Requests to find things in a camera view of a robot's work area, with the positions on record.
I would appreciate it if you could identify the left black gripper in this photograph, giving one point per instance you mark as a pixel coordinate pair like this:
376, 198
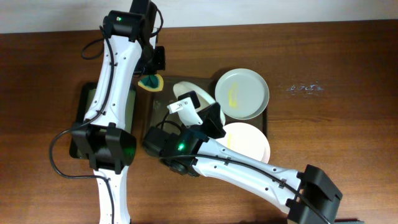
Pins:
161, 65

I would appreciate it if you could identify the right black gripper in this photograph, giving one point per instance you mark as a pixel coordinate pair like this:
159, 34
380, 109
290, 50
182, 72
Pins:
212, 119

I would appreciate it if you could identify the white plate yellow stain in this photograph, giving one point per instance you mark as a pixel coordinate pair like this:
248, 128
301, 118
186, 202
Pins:
191, 99

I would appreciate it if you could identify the green yellow sponge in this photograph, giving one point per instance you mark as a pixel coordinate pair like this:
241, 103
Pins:
152, 83

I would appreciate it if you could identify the white plate front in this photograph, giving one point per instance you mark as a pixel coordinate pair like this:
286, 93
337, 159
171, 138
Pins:
247, 140

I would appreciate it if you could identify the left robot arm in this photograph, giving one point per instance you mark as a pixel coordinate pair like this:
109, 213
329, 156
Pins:
103, 136

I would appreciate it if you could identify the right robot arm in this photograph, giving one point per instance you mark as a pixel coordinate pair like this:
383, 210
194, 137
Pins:
209, 147

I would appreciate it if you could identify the dark serving tray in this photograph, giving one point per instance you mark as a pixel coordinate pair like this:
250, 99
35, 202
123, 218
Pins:
160, 100

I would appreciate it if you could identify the grey plate yellow stain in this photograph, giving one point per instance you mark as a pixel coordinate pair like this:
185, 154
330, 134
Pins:
242, 94

